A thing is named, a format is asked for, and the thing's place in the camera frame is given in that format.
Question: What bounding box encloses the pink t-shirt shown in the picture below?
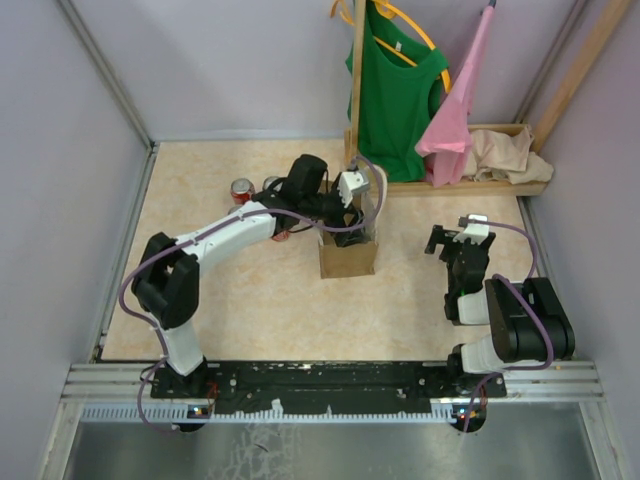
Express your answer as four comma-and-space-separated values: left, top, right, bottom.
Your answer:
414, 1, 496, 188

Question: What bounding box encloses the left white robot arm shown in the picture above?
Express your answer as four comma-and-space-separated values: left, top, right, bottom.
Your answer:
125, 154, 370, 397

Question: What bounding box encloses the wooden clothes rack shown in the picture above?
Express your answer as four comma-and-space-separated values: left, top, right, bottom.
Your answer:
344, 0, 634, 197

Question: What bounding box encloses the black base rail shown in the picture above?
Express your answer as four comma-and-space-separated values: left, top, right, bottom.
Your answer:
151, 361, 483, 415

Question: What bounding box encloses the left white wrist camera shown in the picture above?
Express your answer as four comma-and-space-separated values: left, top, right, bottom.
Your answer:
338, 169, 371, 207

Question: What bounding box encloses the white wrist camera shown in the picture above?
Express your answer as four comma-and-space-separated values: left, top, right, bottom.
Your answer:
338, 169, 371, 207
455, 214, 490, 245

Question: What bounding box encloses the red green soda can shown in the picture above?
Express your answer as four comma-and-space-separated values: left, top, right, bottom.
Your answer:
272, 230, 290, 242

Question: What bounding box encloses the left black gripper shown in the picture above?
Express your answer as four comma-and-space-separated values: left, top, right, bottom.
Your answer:
302, 181, 369, 247

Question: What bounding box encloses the beige cloth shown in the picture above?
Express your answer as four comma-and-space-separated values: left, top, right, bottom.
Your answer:
463, 126, 554, 185

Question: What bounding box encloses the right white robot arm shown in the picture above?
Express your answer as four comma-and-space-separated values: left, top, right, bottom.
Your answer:
425, 217, 576, 396

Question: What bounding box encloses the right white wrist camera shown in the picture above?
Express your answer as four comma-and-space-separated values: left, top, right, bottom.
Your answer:
455, 214, 490, 245

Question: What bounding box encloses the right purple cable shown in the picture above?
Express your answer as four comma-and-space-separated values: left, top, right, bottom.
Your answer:
461, 219, 555, 434

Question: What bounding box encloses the purple cable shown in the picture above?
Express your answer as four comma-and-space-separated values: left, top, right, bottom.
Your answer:
117, 155, 388, 434
461, 219, 555, 434

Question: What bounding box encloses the green t-shirt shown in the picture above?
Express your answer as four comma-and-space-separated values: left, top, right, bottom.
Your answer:
358, 2, 449, 183

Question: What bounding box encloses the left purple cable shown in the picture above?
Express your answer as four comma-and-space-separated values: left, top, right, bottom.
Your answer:
117, 155, 388, 434

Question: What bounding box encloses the yellow hanger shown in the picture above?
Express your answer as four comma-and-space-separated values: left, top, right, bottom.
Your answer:
373, 0, 453, 93
329, 0, 355, 26

